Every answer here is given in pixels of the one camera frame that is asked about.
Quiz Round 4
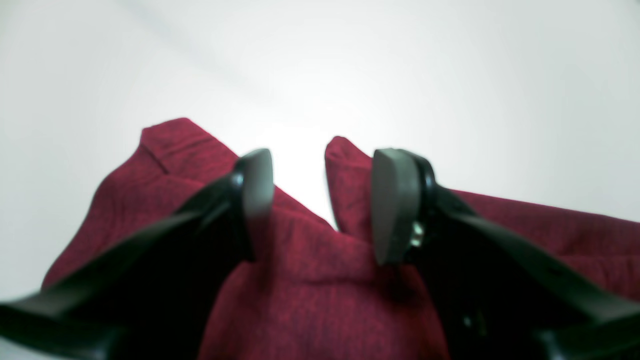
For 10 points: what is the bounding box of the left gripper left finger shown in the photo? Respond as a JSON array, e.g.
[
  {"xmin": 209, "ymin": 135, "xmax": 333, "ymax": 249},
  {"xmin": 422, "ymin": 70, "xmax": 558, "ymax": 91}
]
[{"xmin": 0, "ymin": 148, "xmax": 275, "ymax": 360}]

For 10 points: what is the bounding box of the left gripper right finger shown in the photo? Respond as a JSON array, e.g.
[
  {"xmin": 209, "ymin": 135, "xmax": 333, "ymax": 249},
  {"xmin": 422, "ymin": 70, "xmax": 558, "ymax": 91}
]
[{"xmin": 371, "ymin": 148, "xmax": 640, "ymax": 360}]

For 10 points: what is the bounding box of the dark red t-shirt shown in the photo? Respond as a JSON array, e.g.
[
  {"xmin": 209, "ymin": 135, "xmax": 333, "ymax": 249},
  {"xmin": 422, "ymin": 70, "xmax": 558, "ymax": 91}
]
[{"xmin": 42, "ymin": 118, "xmax": 640, "ymax": 360}]

